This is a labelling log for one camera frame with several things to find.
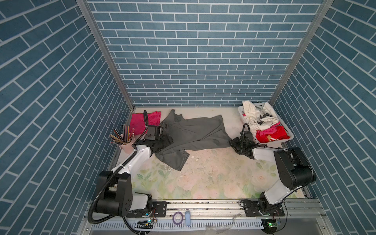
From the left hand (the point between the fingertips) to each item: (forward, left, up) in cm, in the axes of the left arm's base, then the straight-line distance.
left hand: (168, 140), depth 89 cm
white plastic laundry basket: (+22, -52, -1) cm, 56 cm away
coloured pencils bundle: (+1, +31, +1) cm, 31 cm away
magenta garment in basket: (+7, -66, +1) cm, 67 cm away
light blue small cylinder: (-39, -12, -6) cm, 41 cm away
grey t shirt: (+10, -14, -8) cm, 19 cm away
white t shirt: (+16, -62, -1) cm, 64 cm away
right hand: (+3, -39, -7) cm, 40 cm away
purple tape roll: (-41, -6, -10) cm, 43 cm away
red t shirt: (+4, -72, 0) cm, 73 cm away
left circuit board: (-41, +8, -13) cm, 44 cm away
